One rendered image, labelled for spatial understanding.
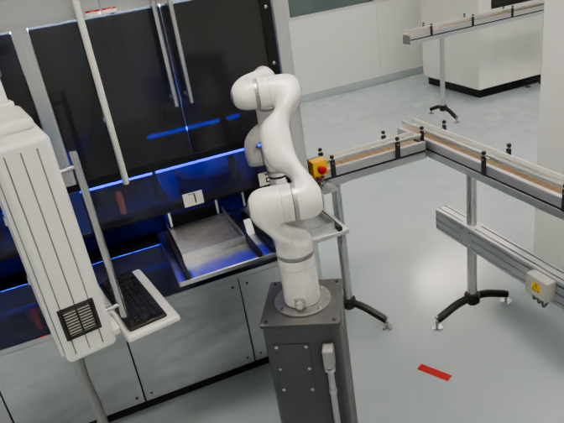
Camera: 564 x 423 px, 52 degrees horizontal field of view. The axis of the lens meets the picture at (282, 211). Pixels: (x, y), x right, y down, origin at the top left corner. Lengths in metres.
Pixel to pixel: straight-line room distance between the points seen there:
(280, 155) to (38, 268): 0.81
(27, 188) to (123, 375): 1.27
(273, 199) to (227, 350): 1.31
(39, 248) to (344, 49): 6.30
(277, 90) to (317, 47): 5.72
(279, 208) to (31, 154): 0.72
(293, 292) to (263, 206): 0.32
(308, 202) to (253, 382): 1.46
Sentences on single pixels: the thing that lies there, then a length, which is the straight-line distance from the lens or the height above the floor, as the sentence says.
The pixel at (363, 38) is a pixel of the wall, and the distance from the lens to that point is 7.88.
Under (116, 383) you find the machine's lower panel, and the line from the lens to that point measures 2.86.
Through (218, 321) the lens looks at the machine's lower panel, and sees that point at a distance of 2.79.
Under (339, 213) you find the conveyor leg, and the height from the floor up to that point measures 0.67.
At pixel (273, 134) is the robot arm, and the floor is 1.41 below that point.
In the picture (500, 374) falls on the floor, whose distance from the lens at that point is 2.97.
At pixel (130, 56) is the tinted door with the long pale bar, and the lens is 2.32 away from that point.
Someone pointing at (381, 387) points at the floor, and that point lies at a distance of 2.88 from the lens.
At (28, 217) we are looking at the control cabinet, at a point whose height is 1.33.
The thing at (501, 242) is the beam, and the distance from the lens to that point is 2.87.
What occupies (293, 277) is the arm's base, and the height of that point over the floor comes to 0.99.
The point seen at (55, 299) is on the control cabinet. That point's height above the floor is 1.05.
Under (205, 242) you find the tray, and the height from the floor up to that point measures 0.88.
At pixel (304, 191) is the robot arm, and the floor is 1.27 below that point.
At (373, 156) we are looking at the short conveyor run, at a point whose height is 0.93.
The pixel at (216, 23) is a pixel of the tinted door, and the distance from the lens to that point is 2.37.
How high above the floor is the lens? 1.96
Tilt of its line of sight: 25 degrees down
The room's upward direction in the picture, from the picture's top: 9 degrees counter-clockwise
